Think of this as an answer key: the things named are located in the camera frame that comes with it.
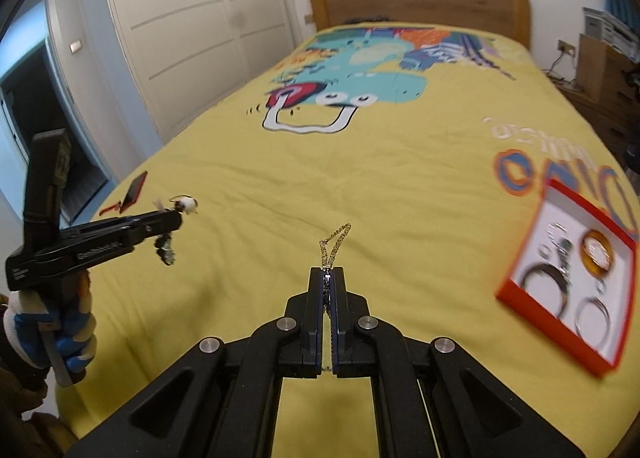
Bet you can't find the wooden nightstand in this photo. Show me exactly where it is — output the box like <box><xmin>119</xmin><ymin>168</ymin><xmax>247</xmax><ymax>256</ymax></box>
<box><xmin>556</xmin><ymin>34</ymin><xmax>639</xmax><ymax>166</ymax></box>

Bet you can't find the red jewelry box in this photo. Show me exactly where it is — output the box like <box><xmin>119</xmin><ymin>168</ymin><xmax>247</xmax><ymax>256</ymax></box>
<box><xmin>496</xmin><ymin>180</ymin><xmax>637</xmax><ymax>377</ymax></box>

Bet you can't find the red phone with strap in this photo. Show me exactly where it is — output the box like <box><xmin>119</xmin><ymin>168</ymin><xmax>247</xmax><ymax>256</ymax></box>
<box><xmin>98</xmin><ymin>171</ymin><xmax>148</xmax><ymax>216</ymax></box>

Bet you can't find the brown bead bracelet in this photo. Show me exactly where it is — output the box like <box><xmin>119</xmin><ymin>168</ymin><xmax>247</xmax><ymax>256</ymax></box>
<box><xmin>152</xmin><ymin>194</ymin><xmax>200</xmax><ymax>268</ymax></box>

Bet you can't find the yellow cartoon bedspread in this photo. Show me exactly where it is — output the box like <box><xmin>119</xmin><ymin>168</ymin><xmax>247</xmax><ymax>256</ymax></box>
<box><xmin>56</xmin><ymin>25</ymin><xmax>639</xmax><ymax>457</ymax></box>

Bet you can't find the silver wristwatch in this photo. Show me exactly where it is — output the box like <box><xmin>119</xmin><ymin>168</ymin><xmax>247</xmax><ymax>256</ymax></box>
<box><xmin>537</xmin><ymin>222</ymin><xmax>574</xmax><ymax>280</ymax></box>

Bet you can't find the dark metal bangle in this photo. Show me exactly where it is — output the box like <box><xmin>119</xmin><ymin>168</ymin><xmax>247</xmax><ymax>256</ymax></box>
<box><xmin>520</xmin><ymin>263</ymin><xmax>570</xmax><ymax>319</ymax></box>

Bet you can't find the wall power socket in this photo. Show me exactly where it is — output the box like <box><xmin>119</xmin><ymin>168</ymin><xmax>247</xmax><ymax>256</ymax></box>
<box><xmin>556</xmin><ymin>40</ymin><xmax>576</xmax><ymax>58</ymax></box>

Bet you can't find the white wardrobe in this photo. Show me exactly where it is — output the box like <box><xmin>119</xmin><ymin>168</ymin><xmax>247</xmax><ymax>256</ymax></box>
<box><xmin>108</xmin><ymin>0</ymin><xmax>294</xmax><ymax>142</ymax></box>

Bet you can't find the silver bangle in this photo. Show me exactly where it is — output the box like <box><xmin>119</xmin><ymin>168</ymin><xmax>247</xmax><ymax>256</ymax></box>
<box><xmin>575</xmin><ymin>296</ymin><xmax>612</xmax><ymax>350</ymax></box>

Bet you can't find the wall light switch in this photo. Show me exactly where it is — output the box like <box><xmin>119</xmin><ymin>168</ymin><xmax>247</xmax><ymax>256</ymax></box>
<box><xmin>70</xmin><ymin>40</ymin><xmax>82</xmax><ymax>55</ymax></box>

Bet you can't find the amber bangle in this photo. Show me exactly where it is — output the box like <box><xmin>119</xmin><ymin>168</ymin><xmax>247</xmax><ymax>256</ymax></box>
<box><xmin>579</xmin><ymin>230</ymin><xmax>615</xmax><ymax>279</ymax></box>

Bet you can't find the wooden headboard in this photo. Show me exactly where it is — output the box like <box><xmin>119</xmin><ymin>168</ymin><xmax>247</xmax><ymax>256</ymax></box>
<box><xmin>310</xmin><ymin>0</ymin><xmax>532</xmax><ymax>48</ymax></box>

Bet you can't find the gloved left hand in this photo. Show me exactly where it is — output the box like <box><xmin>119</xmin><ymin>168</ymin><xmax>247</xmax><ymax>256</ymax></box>
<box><xmin>1</xmin><ymin>270</ymin><xmax>96</xmax><ymax>389</ymax></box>

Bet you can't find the teal curtain right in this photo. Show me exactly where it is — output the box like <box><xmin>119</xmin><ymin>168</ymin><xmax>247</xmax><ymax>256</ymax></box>
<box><xmin>605</xmin><ymin>0</ymin><xmax>640</xmax><ymax>34</ymax></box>

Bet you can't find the white storage box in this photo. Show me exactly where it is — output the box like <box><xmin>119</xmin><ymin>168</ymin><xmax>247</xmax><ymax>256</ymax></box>
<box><xmin>582</xmin><ymin>7</ymin><xmax>639</xmax><ymax>62</ymax></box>

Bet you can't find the pearl chain necklace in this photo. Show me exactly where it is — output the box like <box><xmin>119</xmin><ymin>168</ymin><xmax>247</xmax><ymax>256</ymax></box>
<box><xmin>318</xmin><ymin>222</ymin><xmax>353</xmax><ymax>312</ymax></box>

